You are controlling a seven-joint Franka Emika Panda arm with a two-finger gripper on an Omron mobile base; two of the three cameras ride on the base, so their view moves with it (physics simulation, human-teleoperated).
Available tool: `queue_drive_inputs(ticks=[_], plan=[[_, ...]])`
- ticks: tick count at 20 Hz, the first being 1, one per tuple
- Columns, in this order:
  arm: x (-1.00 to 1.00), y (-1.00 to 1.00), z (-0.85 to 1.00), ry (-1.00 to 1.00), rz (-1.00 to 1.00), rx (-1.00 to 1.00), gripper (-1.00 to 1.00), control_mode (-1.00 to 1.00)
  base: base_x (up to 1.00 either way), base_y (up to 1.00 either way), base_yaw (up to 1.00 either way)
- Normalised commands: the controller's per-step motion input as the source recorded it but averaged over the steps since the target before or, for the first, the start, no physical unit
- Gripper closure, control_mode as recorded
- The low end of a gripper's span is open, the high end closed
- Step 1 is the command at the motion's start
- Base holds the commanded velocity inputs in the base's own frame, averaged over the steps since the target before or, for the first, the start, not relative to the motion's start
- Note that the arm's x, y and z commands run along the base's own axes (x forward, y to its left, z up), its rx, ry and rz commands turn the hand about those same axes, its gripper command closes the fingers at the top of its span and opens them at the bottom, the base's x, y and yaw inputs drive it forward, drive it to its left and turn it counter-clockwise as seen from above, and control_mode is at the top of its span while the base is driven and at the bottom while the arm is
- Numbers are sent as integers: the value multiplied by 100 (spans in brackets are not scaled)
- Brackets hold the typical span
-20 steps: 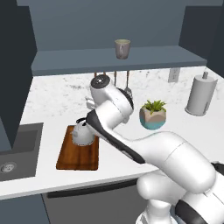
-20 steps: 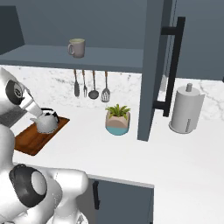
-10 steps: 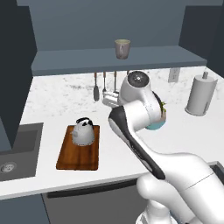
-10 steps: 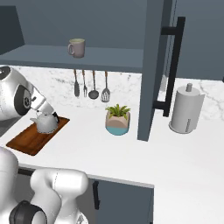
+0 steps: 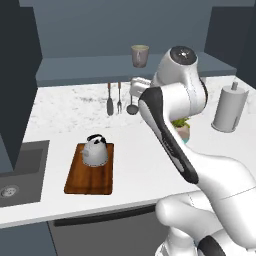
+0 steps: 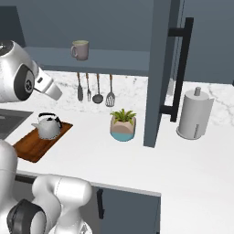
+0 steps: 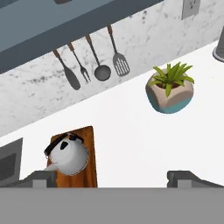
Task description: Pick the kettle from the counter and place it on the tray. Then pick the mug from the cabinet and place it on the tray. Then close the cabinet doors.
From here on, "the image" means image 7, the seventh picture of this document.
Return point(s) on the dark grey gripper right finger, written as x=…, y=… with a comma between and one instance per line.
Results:
x=182, y=178

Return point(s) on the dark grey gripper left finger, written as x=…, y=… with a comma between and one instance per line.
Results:
x=39, y=178

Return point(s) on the brown wooden tray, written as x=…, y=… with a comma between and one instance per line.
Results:
x=87, y=154

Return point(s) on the green plant in beige pot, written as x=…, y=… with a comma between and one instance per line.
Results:
x=170, y=89

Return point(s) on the grey hanging fork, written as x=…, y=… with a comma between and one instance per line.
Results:
x=79, y=63

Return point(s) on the grey hanging ladle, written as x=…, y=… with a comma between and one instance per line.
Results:
x=99, y=64

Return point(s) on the grey hanging slotted spatula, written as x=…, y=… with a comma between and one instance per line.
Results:
x=119, y=58

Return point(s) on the blue-grey wall cabinet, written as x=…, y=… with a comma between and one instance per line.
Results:
x=58, y=23

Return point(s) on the grey wall outlet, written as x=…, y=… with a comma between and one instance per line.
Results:
x=190, y=8

